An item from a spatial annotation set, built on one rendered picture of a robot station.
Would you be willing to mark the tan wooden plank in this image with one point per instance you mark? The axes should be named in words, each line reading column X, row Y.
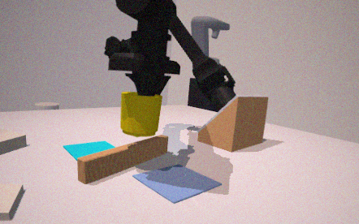
column 102, row 164

